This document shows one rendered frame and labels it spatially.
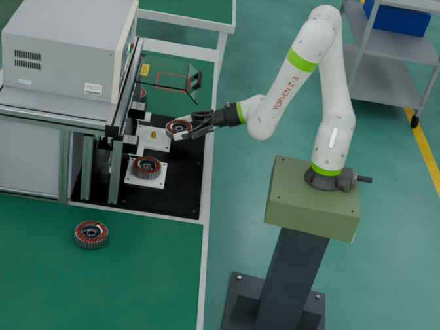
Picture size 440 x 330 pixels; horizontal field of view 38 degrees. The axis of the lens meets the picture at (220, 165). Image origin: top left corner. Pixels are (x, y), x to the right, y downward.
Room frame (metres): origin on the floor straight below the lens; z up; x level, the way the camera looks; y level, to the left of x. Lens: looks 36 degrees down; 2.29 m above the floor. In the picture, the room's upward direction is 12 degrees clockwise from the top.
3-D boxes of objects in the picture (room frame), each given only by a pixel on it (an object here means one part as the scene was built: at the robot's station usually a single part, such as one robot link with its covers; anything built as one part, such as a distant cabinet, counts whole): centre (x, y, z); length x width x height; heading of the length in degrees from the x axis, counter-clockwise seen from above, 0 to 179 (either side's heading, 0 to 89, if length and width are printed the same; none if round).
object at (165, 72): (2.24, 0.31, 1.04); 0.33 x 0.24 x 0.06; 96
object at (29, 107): (2.03, 0.60, 1.09); 0.68 x 0.44 x 0.05; 6
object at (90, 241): (1.55, 0.38, 0.77); 0.11 x 0.11 x 0.04
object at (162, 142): (2.18, 0.30, 0.78); 0.15 x 0.15 x 0.01; 6
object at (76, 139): (2.04, 0.54, 0.92); 0.66 x 0.01 x 0.30; 6
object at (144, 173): (1.94, 0.27, 0.80); 0.11 x 0.11 x 0.04
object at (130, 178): (1.94, 0.27, 0.78); 0.15 x 0.15 x 0.01; 6
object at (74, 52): (2.04, 0.61, 1.22); 0.44 x 0.39 x 0.20; 6
